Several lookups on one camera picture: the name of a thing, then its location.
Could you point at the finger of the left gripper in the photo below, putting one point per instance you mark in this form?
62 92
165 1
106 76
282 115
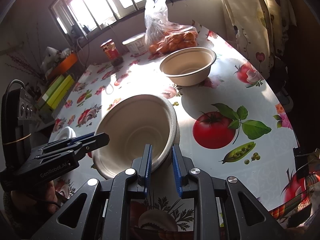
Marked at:
72 139
87 144

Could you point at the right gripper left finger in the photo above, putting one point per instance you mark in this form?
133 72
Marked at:
142 165

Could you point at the small white paper plate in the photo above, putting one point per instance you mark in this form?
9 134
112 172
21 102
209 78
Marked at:
65 133

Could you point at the beige paper bowl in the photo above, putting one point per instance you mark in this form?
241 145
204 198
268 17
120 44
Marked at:
131 124
188 67

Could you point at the yellow green box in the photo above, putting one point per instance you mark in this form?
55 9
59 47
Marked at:
59 94

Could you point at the orange container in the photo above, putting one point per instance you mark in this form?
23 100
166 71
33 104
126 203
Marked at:
65 65

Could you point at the chili sauce glass jar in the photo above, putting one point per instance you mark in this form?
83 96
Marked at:
109 48

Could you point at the white plastic tub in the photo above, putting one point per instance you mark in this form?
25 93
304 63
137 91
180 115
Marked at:
136 45

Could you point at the plastic bag of oranges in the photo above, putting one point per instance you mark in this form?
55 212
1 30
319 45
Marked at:
163 36

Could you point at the green white box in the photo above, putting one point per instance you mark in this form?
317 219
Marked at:
53 86

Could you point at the left hand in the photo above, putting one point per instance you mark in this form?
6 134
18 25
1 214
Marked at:
47 197

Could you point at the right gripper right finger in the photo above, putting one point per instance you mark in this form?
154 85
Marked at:
181 166

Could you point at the cream patterned curtain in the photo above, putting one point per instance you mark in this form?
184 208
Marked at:
261 29

